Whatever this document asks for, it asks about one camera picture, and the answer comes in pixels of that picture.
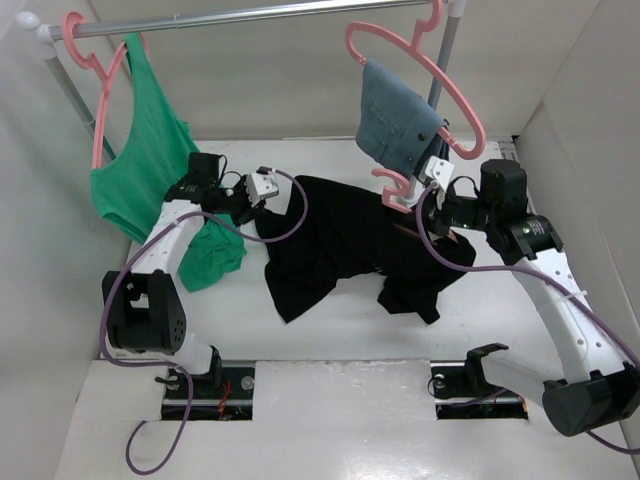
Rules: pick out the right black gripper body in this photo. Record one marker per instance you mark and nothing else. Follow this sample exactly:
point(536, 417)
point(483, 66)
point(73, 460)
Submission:
point(458, 212)

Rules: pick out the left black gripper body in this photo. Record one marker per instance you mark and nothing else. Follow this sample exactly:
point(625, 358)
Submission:
point(235, 201)

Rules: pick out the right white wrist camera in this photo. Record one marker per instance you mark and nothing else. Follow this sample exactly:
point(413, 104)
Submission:
point(437, 172)

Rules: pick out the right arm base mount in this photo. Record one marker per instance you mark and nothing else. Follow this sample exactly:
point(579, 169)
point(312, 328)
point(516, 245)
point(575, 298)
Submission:
point(461, 391)

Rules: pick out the green tank top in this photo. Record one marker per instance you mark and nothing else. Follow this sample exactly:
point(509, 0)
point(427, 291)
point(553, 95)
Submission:
point(129, 191)

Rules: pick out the black t shirt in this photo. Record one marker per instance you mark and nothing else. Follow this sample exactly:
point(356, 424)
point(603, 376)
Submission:
point(332, 231)

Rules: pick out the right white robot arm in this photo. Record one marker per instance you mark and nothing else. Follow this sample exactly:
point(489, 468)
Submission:
point(598, 383)

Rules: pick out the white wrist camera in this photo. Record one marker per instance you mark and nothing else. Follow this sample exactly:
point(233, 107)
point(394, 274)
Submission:
point(261, 186)
point(437, 172)

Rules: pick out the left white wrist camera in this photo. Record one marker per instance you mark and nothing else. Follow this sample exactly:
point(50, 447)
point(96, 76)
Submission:
point(261, 186)

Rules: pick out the blue denim garment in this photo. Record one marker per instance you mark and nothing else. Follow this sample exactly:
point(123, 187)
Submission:
point(398, 129)

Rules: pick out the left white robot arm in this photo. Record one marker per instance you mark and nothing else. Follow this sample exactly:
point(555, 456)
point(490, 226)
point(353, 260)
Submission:
point(146, 315)

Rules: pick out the metal clothes rack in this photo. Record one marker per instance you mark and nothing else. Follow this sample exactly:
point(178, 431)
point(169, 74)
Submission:
point(47, 35)

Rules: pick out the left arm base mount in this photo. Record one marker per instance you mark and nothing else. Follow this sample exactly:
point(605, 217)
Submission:
point(228, 398)

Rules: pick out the aluminium rail right side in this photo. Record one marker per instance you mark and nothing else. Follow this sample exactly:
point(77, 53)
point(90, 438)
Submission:
point(508, 150)

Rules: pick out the pink hanger with denim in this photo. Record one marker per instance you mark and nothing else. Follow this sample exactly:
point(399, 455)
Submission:
point(412, 48)

